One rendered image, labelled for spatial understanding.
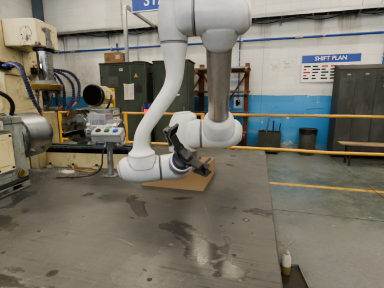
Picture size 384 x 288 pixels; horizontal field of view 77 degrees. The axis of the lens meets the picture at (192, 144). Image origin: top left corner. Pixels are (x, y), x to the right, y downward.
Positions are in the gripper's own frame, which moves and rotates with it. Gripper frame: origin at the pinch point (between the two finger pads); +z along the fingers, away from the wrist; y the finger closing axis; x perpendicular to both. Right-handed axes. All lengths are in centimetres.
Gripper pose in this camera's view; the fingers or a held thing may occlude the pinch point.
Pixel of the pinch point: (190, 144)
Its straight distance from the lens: 69.6
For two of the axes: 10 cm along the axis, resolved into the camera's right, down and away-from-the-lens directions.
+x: -7.2, 6.3, -3.0
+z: 1.5, -2.7, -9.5
